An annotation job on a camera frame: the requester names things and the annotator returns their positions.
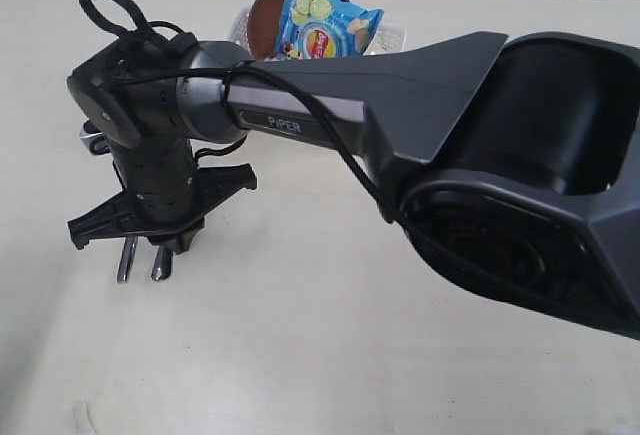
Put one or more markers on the silver table knife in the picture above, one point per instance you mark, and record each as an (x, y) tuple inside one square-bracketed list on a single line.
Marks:
[(126, 260)]

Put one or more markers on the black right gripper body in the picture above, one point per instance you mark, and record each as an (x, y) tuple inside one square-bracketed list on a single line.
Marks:
[(165, 195)]

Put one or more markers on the silver metal fork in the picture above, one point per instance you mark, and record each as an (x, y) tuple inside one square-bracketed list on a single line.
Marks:
[(163, 264)]

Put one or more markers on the brown wooden plate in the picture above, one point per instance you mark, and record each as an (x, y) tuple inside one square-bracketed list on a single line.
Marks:
[(263, 31)]

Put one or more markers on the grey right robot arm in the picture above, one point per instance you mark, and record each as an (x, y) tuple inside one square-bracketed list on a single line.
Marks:
[(511, 165)]

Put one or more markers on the blue chips bag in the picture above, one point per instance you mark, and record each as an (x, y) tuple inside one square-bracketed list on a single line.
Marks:
[(315, 29)]

